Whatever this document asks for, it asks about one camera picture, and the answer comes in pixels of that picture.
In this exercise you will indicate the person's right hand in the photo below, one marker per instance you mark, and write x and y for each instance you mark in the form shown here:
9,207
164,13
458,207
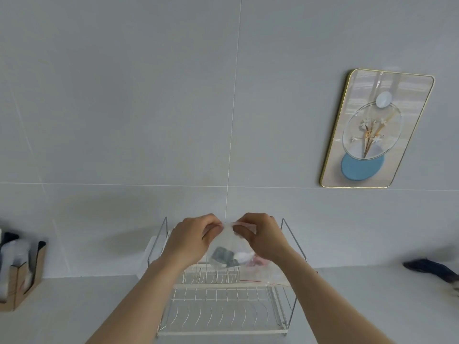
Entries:
267,240

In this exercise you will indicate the person's left hand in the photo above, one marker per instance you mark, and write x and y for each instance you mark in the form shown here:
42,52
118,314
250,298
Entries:
184,240

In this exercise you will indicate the person's right thumb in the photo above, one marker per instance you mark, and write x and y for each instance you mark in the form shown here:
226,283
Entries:
243,234

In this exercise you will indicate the person's left thumb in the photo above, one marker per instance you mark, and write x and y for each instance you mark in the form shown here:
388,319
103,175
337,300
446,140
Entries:
211,235

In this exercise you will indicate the clear plastic zip bag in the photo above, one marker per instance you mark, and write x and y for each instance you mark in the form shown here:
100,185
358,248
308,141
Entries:
229,243

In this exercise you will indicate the person's right forearm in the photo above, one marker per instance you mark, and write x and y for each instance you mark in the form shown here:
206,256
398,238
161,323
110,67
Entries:
330,304

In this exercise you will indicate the person's left forearm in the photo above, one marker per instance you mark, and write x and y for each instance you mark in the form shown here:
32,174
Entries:
132,300

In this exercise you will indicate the white item in bag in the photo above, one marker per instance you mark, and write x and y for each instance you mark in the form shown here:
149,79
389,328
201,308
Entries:
244,255

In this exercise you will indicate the grey item in bag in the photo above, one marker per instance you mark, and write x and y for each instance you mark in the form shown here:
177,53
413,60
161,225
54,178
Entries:
224,256

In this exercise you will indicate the pink item in bag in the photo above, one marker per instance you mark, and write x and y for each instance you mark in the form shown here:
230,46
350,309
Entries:
260,261

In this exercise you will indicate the gold framed flower picture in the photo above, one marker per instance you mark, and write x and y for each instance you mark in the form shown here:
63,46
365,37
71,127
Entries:
373,139

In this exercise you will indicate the dark blue cloth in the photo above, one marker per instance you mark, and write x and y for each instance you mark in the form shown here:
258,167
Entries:
432,268

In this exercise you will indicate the brown cardboard box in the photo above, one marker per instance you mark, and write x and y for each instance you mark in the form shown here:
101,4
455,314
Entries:
25,286

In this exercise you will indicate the white plastic bags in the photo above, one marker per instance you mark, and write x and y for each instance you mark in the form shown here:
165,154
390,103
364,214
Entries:
12,254

